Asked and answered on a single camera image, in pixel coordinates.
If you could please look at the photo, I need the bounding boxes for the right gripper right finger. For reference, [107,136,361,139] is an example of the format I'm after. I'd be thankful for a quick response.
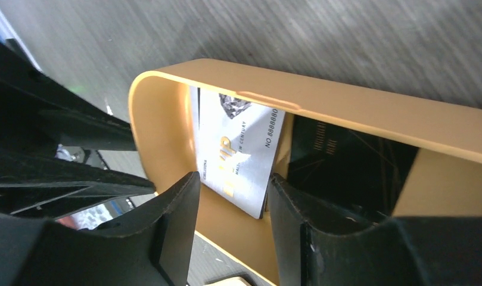
[268,174,482,285]

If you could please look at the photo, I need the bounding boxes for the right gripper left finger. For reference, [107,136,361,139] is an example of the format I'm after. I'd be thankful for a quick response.
[0,172,201,285]

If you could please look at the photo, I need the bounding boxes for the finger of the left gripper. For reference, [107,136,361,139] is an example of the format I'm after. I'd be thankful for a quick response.
[0,148,156,219]
[0,42,136,151]

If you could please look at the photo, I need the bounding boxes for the beige card holder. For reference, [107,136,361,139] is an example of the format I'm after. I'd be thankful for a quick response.
[205,276,253,286]

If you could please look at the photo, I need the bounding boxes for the orange oval tray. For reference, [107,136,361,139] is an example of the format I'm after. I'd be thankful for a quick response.
[129,59,482,285]

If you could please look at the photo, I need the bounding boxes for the right credit card in tray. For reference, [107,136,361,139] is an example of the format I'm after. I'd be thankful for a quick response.
[189,86,285,219]

